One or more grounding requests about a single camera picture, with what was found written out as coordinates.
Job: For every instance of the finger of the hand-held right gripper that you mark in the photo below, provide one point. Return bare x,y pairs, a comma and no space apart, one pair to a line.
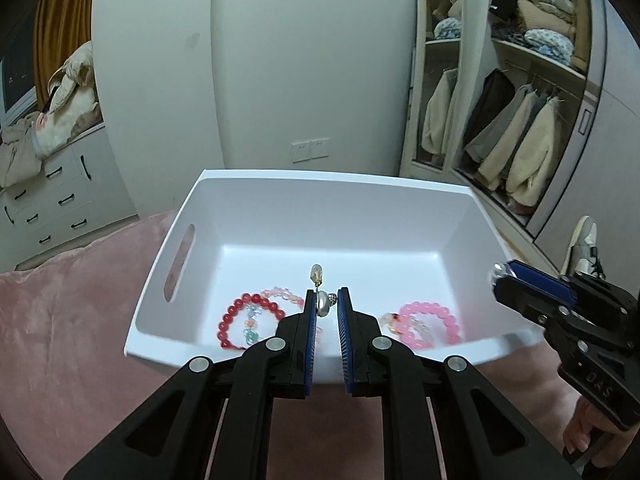
540,278
525,297

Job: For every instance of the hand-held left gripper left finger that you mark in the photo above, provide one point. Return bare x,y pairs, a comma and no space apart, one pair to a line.
310,345

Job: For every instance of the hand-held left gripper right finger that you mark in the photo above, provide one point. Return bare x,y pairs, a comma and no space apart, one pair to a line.
346,345

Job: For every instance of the pearl drop earring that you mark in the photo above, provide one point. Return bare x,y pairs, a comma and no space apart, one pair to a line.
325,304

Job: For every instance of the white plastic storage box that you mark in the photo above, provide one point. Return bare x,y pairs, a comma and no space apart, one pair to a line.
325,220

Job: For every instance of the person's right hand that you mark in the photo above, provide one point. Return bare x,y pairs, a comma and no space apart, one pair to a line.
585,425

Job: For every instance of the grey and white sneaker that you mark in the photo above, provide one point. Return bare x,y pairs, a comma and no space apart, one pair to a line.
582,250

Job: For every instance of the cream fleece hanging coat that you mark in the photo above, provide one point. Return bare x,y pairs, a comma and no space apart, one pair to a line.
537,160

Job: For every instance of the hanging coats in wardrobe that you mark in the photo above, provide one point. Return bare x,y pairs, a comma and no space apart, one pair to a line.
510,155

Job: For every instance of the grey hanging coat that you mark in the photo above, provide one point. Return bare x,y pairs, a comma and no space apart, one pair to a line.
500,135

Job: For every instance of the black hanging coat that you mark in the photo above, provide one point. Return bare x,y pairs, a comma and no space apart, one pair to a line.
492,102

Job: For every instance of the blue floral folded cloth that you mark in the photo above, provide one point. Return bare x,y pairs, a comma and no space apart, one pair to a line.
550,44

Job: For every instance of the pink fluffy blanket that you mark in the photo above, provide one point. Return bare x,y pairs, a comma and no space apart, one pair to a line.
75,335

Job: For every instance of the tall standing mirror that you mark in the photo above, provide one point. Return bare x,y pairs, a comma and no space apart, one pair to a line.
437,60

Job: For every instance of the stack of folded beige clothes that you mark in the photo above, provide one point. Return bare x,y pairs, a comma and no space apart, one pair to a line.
545,5

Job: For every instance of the beige puffer jacket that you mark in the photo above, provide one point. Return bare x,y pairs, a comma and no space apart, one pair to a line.
72,75

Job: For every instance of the large window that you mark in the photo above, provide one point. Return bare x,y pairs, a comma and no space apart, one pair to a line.
17,70

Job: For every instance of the mustard yellow curtain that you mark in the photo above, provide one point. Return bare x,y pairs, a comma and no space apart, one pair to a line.
65,10

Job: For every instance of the white wall switch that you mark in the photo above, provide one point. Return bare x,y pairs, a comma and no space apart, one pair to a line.
301,151
320,149

